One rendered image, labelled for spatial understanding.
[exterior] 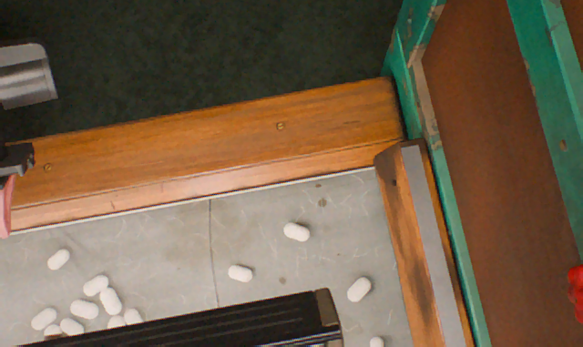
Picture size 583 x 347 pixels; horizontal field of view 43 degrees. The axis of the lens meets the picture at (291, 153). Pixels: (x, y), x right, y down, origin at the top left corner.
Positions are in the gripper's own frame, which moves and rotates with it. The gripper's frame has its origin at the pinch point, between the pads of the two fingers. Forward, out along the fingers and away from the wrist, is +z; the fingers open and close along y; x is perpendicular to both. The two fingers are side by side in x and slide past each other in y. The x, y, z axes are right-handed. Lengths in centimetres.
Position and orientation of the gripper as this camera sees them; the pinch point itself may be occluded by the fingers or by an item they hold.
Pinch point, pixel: (5, 229)
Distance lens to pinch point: 93.4
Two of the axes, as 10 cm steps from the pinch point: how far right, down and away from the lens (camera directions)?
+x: -1.2, -4.1, 9.1
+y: 9.9, -1.6, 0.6
